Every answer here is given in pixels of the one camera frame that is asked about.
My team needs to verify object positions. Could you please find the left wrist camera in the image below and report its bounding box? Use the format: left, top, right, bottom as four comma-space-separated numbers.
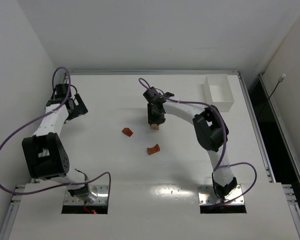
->
45, 98, 65, 109

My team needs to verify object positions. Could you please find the black wall cable white plug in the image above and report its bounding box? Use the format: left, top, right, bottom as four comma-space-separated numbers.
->
259, 72, 287, 118

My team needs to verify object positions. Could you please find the metal base plate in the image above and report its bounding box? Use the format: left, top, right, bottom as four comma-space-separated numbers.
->
197, 184, 246, 207
63, 184, 109, 207

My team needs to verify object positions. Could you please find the orange triangular wood block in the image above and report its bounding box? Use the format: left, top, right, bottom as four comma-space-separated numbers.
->
121, 127, 133, 137

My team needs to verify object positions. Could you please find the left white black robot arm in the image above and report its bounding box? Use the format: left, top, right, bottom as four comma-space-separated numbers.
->
22, 83, 98, 204

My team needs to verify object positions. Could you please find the purple cable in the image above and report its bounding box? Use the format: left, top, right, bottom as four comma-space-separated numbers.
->
138, 77, 258, 208
0, 66, 112, 196

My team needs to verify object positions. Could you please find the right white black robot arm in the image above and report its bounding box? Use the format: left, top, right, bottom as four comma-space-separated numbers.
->
143, 87, 237, 200

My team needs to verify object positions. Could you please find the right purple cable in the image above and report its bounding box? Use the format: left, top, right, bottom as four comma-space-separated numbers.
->
138, 77, 258, 208

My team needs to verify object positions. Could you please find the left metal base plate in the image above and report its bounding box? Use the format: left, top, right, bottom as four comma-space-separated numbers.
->
63, 184, 109, 207

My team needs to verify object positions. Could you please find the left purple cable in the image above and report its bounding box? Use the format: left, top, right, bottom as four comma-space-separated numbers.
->
0, 66, 112, 196

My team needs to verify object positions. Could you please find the long plain wood block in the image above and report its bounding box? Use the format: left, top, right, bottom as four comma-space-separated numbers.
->
150, 124, 160, 130

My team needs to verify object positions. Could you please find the orange arch wood block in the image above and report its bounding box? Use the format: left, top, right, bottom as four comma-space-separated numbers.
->
147, 144, 161, 156

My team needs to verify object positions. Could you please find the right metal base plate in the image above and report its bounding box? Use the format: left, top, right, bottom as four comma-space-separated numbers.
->
197, 184, 246, 207

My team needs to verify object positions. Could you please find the white perforated plastic box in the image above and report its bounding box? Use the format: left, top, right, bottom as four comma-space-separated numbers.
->
203, 74, 235, 112

